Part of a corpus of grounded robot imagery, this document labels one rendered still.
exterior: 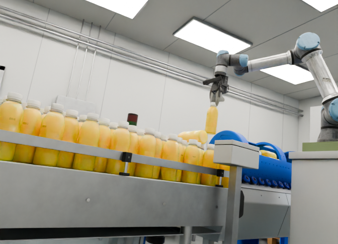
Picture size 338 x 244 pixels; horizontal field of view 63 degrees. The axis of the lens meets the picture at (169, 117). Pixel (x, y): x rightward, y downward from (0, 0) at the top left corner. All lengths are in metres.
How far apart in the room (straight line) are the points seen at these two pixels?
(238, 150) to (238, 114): 5.30
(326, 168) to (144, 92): 4.07
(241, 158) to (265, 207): 0.61
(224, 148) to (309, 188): 0.65
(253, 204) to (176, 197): 0.66
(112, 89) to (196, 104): 1.82
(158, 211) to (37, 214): 0.42
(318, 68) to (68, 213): 1.44
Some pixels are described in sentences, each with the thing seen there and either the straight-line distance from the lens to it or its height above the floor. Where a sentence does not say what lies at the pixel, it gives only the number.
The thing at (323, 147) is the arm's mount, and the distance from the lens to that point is 1.73.
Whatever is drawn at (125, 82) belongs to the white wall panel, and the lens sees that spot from 5.16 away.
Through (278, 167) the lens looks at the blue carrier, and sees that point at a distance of 1.89.
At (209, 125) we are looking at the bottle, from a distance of 1.63.
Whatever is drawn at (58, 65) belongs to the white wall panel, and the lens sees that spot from 4.95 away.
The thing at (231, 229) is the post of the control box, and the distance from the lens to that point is 1.26.
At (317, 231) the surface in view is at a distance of 1.68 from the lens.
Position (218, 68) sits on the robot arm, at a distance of 1.74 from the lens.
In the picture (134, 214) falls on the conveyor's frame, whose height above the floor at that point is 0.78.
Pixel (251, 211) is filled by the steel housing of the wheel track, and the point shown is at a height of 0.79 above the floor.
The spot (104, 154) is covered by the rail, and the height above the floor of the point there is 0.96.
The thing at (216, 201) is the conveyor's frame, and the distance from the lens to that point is 1.28.
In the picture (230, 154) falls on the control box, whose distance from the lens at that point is 1.17.
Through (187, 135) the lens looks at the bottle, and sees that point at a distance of 1.37.
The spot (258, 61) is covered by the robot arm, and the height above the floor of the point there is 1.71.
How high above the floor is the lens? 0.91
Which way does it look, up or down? 12 degrees up
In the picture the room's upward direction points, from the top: 7 degrees clockwise
